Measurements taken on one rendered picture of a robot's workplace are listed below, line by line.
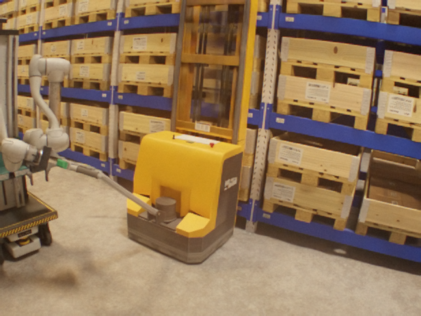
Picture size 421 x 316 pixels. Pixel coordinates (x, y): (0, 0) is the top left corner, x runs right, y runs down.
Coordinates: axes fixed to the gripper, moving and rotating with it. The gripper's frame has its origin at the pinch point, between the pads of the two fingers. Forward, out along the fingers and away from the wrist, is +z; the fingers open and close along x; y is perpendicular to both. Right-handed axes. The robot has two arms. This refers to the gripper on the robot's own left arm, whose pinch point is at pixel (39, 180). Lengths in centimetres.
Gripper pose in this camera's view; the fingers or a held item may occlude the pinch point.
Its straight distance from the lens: 242.4
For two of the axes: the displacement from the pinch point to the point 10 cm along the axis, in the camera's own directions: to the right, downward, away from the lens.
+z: -0.9, 9.6, 2.6
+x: 5.2, -1.8, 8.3
